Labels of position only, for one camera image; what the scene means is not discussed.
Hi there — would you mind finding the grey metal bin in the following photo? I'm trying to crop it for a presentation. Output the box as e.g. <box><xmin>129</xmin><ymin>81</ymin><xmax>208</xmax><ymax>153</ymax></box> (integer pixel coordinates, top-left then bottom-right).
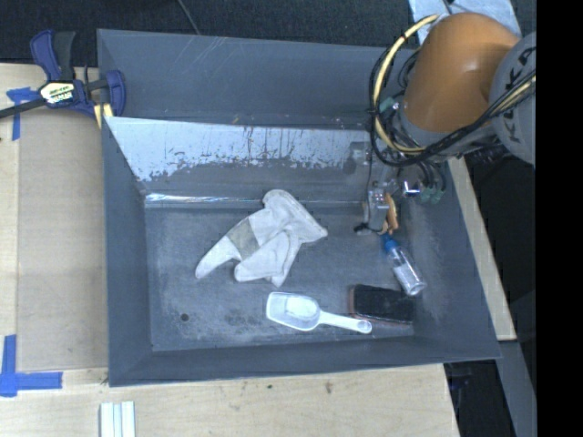
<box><xmin>96</xmin><ymin>28</ymin><xmax>503</xmax><ymax>388</ymax></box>

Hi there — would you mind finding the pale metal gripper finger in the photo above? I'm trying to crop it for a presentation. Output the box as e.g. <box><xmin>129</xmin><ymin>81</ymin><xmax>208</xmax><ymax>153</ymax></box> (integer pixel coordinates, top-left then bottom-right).
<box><xmin>366</xmin><ymin>188</ymin><xmax>391</xmax><ymax>234</ymax></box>

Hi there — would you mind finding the white cloth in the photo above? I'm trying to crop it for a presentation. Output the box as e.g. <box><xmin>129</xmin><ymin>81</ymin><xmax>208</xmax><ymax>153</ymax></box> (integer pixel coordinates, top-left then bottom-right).
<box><xmin>194</xmin><ymin>188</ymin><xmax>329</xmax><ymax>289</ymax></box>

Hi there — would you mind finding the black flat case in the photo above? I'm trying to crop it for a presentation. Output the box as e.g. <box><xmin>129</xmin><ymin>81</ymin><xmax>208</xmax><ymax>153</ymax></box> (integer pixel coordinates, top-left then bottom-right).
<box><xmin>348</xmin><ymin>283</ymin><xmax>418</xmax><ymax>326</ymax></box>

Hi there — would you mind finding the clear plastic bottle blue cap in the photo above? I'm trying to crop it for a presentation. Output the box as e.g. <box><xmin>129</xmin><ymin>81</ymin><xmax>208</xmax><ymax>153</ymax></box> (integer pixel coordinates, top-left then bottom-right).
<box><xmin>380</xmin><ymin>234</ymin><xmax>428</xmax><ymax>297</ymax></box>

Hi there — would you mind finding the white plastic scoop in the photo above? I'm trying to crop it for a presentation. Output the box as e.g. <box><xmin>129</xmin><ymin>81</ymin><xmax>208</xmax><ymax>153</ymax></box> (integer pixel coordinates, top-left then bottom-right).
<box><xmin>265</xmin><ymin>291</ymin><xmax>373</xmax><ymax>335</ymax></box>

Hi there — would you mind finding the small orange object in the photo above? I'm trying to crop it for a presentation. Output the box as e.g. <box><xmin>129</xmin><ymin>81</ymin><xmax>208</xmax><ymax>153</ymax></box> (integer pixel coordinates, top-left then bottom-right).
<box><xmin>384</xmin><ymin>192</ymin><xmax>401</xmax><ymax>237</ymax></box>

